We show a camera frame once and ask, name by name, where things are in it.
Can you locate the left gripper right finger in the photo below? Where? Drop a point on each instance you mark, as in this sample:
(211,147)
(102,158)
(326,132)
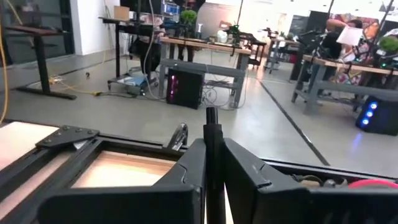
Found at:
(280,205)

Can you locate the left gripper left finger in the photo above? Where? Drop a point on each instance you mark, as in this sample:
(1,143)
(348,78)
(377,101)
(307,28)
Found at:
(124,205)

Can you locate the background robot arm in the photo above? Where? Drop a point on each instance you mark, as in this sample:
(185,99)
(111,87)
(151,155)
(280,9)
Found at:
(234,32)

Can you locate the black table clamp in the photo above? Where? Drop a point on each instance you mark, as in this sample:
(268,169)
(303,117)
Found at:
(179,137)

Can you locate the red desk lamp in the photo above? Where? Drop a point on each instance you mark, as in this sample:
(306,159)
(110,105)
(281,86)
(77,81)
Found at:
(373,184)

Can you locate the wooden workbench grey legs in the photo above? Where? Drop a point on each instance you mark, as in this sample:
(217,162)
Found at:
(314,90)
(202,68)

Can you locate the black computer tower pink light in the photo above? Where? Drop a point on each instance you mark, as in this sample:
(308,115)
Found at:
(186,90)

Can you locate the black computer tower blue lights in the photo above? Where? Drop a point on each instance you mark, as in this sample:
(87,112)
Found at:
(382,121)

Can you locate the person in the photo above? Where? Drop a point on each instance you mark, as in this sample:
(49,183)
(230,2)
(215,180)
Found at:
(332,43)
(149,53)

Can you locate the black rolling desk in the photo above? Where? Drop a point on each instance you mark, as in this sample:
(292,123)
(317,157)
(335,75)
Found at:
(117,46)

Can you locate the black standing desk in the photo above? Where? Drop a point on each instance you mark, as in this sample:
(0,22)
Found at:
(42,62)

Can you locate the cardboard box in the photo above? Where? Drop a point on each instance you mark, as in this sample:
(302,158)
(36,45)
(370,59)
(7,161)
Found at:
(121,13)

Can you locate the green potted plant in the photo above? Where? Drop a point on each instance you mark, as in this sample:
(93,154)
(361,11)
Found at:
(389,43)
(188,17)

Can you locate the black aluminium table frame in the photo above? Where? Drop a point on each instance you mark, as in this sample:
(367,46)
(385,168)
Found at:
(66,135)

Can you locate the colourful wall artwork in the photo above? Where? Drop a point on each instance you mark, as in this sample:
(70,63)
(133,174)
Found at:
(373,29)

